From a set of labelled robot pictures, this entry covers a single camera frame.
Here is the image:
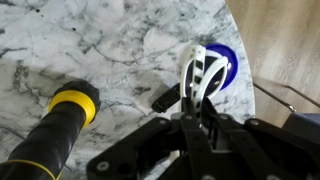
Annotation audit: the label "small black rectangular item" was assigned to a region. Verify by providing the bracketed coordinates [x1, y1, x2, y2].
[151, 83, 182, 114]

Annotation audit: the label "black table base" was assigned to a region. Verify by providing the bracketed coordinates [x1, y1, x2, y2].
[253, 82, 320, 143]

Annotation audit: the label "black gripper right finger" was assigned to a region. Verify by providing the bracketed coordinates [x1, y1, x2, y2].
[199, 97, 320, 180]

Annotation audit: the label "white black striped sunglasses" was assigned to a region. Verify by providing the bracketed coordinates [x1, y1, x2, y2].
[179, 44, 230, 111]

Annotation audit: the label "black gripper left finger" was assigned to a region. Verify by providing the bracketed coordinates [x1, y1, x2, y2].
[86, 96, 214, 180]

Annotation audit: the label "blue round disc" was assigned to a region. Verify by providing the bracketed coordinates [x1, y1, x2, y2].
[184, 43, 240, 98]

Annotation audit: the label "black yellow flashlight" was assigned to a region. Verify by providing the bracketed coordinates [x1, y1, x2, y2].
[0, 79, 102, 180]

